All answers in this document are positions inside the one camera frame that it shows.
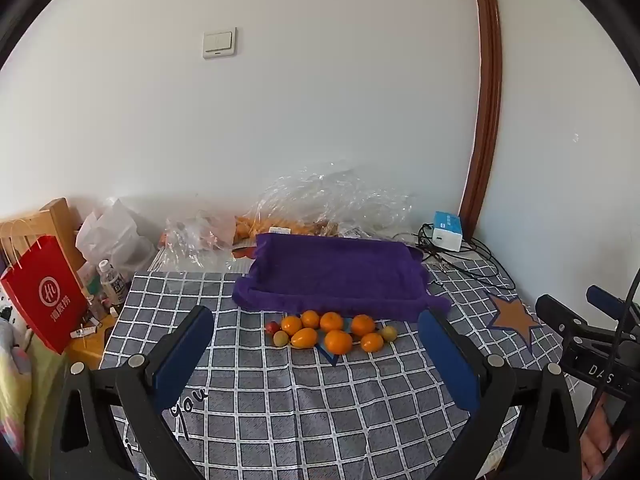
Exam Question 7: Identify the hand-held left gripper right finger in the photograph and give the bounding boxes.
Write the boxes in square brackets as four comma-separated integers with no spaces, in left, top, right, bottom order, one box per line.
[417,306,583,480]

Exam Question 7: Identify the floral bedding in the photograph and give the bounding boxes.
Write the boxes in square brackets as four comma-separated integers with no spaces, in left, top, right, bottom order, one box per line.
[0,317,66,461]

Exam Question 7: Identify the purple towel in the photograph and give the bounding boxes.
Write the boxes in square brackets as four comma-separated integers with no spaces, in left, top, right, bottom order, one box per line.
[232,232,451,323]

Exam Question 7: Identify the wooden side table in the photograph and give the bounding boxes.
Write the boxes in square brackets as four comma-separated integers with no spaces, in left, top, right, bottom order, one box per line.
[65,310,121,361]

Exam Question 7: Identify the white wall light switch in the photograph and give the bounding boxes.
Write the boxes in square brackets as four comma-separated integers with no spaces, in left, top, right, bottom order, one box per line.
[202,27,237,60]

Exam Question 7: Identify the grey checkered tablecloth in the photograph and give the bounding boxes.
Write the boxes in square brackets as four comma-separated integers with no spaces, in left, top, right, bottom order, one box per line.
[100,245,601,480]

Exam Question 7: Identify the person's right hand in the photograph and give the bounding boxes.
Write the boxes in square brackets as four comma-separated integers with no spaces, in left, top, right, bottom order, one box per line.
[580,395,628,480]

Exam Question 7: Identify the wooden chair frame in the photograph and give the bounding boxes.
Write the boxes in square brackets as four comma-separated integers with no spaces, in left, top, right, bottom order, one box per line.
[0,197,86,271]

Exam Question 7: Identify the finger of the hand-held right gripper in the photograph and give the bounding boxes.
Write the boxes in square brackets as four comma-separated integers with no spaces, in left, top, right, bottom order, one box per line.
[586,285,640,322]
[535,295,589,342]

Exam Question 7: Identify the red paper bag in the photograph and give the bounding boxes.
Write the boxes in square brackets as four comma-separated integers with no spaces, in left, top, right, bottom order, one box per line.
[0,220,88,356]

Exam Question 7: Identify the white and blue box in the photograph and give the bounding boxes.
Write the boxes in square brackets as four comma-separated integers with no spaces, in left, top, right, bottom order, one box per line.
[432,211,463,252]

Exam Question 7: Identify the brown wooden door frame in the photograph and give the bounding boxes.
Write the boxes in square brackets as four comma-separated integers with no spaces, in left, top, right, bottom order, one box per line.
[457,0,503,236]

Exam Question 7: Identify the clear water bottle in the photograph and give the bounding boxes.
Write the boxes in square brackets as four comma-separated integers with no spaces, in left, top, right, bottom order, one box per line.
[97,259,126,306]

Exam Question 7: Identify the bagged small oranges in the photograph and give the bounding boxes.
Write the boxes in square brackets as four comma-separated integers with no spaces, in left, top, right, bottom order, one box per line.
[235,215,331,237]

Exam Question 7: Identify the large clear plastic bag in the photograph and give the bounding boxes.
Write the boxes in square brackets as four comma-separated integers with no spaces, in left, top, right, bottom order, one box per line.
[235,160,416,241]

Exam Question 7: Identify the small clear plastic bag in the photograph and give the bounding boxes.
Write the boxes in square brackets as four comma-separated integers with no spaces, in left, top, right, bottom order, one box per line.
[160,212,238,273]

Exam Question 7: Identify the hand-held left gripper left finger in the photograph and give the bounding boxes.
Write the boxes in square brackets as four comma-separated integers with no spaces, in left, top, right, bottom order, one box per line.
[50,305,216,480]

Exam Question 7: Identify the black cable bundle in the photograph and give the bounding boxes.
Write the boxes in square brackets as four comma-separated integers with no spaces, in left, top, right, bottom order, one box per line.
[395,225,516,291]

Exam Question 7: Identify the white plastic bag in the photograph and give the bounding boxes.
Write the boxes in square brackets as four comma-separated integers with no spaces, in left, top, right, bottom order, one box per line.
[75,199,156,281]

